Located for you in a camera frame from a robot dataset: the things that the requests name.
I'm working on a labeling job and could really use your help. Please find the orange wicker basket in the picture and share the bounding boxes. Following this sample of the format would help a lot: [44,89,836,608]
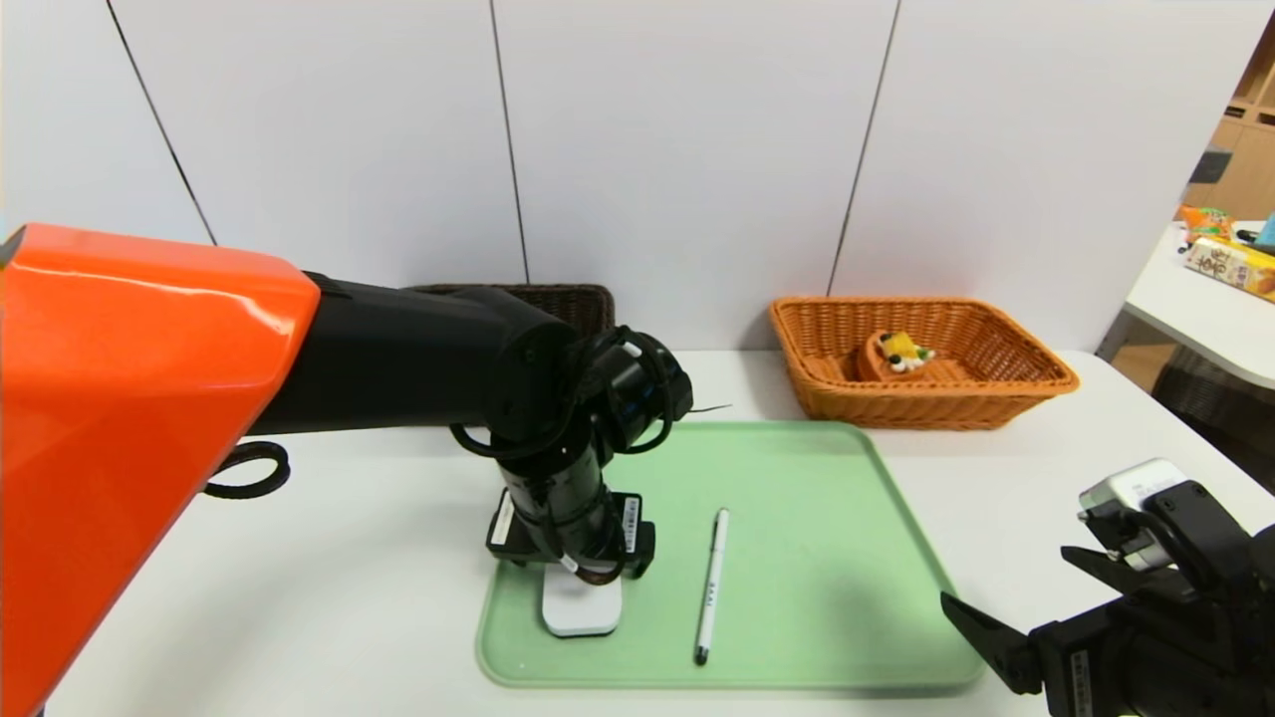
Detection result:
[768,297,1081,431]

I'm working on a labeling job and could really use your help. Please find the white side table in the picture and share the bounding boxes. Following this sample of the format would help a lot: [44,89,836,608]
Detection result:
[1096,223,1275,391]

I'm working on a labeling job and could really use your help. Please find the green plastic tray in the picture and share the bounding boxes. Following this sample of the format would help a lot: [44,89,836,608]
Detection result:
[476,420,989,690]

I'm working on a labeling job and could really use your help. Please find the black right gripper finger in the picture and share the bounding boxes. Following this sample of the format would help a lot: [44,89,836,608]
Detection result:
[1060,545,1156,595]
[939,591,1043,695]

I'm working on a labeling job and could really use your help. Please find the dark brown wicker basket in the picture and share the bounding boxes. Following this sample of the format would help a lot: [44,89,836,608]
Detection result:
[408,284,617,338]

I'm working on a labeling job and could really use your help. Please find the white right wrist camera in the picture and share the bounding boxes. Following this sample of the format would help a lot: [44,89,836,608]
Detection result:
[1079,458,1191,574]

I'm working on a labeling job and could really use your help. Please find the black braided cable sleeve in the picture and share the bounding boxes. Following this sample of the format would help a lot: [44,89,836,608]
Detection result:
[204,441,292,500]

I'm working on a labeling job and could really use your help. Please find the white pen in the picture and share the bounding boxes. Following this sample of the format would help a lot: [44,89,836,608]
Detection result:
[694,508,731,667]

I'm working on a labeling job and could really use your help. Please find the orange snack bag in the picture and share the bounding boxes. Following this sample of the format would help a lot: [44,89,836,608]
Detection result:
[1178,206,1236,243]

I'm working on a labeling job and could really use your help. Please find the wooden shelf unit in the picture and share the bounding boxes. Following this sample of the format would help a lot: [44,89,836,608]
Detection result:
[1180,20,1275,225]

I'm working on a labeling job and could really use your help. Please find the white rectangular case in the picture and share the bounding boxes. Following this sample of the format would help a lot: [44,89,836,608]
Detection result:
[542,566,625,639]

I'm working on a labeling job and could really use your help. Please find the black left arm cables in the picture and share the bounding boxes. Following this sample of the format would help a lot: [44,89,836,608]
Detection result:
[448,327,695,461]

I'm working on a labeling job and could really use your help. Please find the toy waffle fruit slice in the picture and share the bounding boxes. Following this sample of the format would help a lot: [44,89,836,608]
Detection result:
[857,332,937,384]

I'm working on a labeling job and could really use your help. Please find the yellow snack box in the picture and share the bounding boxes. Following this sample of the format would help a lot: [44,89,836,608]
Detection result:
[1183,237,1275,304]

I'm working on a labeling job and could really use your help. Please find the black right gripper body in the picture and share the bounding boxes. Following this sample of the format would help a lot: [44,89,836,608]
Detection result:
[1027,567,1227,717]

